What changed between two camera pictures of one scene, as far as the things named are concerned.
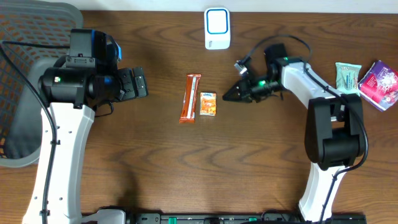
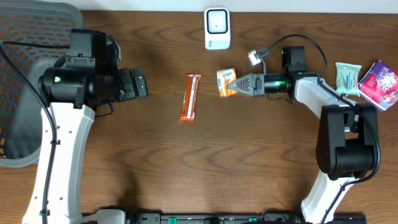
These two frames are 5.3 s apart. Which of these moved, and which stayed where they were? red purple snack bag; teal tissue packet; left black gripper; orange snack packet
Moved: orange snack packet
Stayed: red purple snack bag; left black gripper; teal tissue packet
